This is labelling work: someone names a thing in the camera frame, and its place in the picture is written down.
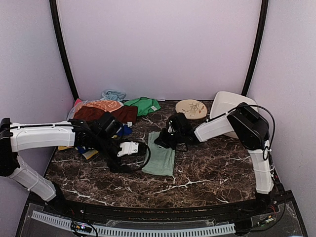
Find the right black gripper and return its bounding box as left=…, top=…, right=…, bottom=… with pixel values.
left=155, top=128, right=184, bottom=150

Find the mint green panda towel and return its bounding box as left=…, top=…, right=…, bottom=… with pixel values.
left=142, top=132, right=175, bottom=177

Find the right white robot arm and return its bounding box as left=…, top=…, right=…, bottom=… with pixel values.
left=154, top=102, right=274, bottom=195

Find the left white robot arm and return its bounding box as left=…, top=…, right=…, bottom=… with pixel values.
left=0, top=112, right=123, bottom=215

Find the white yellow patterned towel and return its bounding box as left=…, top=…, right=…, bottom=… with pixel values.
left=58, top=146, right=99, bottom=160

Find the royal blue towel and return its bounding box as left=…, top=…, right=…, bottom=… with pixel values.
left=116, top=124, right=133, bottom=137

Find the beige bird ceramic plate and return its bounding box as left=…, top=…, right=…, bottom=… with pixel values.
left=175, top=99, right=207, bottom=120

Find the orange pink patterned towel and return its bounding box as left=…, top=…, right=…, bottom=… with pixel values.
left=68, top=99, right=123, bottom=119

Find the dark red towel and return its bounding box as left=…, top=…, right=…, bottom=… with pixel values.
left=73, top=105, right=138, bottom=124

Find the light blue towel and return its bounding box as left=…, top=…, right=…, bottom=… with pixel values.
left=101, top=90, right=126, bottom=102

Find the bright green towel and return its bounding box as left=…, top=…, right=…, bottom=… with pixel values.
left=123, top=97, right=161, bottom=116

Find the white plastic tub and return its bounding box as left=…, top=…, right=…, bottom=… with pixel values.
left=205, top=91, right=257, bottom=139

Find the small green circuit board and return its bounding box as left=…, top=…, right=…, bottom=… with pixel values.
left=71, top=222, right=92, bottom=233

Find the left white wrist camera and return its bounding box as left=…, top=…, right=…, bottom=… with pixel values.
left=117, top=142, right=139, bottom=157

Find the black camera cable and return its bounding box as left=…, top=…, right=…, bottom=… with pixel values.
left=116, top=142, right=152, bottom=173

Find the black front table rail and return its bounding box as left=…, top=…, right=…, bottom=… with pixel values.
left=45, top=199, right=274, bottom=222

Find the white slotted cable duct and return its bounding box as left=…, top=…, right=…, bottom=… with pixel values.
left=31, top=211, right=236, bottom=237

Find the left black frame post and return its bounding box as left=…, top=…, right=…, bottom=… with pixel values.
left=49, top=0, right=79, bottom=101

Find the black frame post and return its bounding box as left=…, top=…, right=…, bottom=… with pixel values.
left=241, top=0, right=269, bottom=96
left=49, top=0, right=79, bottom=101

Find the right black frame post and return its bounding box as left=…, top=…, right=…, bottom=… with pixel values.
left=241, top=0, right=269, bottom=96

